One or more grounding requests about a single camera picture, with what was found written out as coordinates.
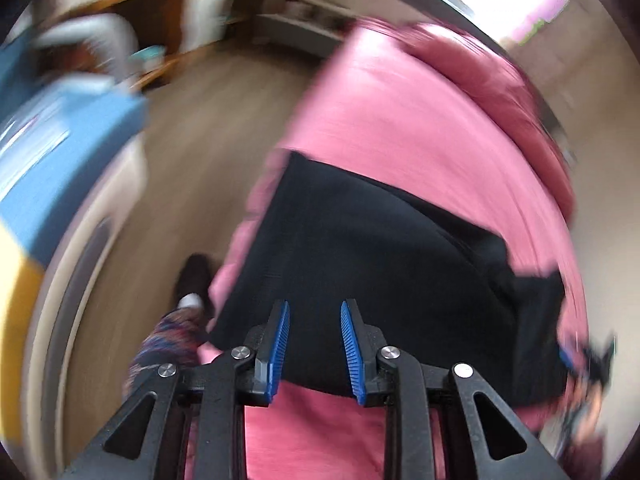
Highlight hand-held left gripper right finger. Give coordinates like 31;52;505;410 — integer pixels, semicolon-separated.
340;299;571;480

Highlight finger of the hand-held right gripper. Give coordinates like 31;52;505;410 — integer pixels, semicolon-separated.
557;335;616;391

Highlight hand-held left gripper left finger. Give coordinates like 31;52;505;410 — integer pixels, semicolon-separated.
65;300;291;480

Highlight black pants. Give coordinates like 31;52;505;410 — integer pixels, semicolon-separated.
206;152;568;408

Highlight person's black shoe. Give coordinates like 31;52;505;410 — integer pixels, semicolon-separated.
175;254;217;318

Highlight person's patterned trouser leg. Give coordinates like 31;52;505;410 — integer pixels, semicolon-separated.
127;307;208;401

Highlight pink plush blanket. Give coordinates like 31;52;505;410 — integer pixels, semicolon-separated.
182;17;588;480

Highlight blue storage box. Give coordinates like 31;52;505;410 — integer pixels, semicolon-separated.
0;72;148;266

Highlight pink pillow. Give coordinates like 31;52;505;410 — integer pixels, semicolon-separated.
400;22;576;221

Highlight teal container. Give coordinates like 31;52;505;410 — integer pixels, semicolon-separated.
132;45;166;68

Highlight grey low shelf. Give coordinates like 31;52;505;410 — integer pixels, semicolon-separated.
252;0;361;53

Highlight grey plastic container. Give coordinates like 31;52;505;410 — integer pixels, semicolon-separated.
32;14;138;91

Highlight wooden shelf unit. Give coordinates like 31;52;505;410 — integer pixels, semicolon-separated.
65;0;236;91

